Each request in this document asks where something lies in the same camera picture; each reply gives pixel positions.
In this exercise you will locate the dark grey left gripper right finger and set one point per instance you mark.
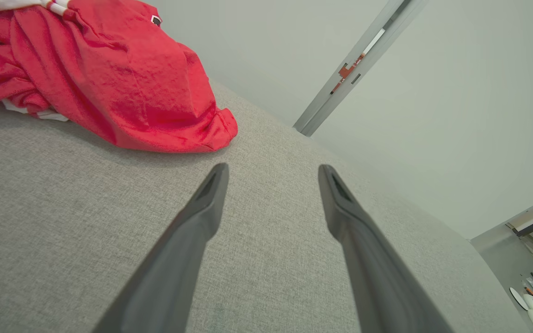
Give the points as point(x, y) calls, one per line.
point(377, 277)

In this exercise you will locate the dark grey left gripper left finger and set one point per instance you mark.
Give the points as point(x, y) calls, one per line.
point(174, 268)

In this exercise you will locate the red jersey with white sleeves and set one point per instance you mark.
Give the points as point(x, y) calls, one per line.
point(132, 78)

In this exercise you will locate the grey metal partition post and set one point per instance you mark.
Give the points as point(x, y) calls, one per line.
point(340, 83)

